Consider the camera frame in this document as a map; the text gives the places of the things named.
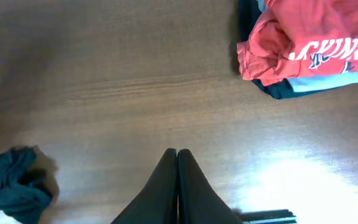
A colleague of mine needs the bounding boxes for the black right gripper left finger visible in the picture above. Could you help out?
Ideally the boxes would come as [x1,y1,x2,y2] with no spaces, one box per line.
[112,148,178,224]

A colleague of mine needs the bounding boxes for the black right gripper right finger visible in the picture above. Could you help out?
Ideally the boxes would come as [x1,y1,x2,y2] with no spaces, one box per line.
[177,149,242,224]

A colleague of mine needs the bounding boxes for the black Nike t-shirt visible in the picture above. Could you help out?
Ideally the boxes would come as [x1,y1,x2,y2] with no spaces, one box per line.
[0,146,59,224]

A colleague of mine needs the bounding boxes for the light grey folded garment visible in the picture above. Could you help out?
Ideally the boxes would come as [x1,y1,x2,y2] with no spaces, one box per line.
[258,0,358,93]

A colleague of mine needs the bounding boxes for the red printed t-shirt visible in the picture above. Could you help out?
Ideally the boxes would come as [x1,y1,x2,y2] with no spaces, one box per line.
[237,0,358,86]

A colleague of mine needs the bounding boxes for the black table edge rail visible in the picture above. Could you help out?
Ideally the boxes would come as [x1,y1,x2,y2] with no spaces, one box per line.
[238,209,298,224]

